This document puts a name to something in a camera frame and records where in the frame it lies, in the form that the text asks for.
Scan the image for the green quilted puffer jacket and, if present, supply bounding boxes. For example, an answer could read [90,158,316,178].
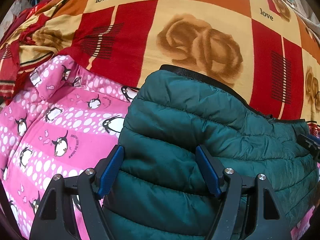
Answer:
[103,65,318,239]

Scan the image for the pink penguin bed sheet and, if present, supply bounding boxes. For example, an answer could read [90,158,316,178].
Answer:
[0,55,318,240]

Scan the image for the red orange rose blanket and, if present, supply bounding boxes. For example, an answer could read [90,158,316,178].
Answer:
[1,0,319,135]

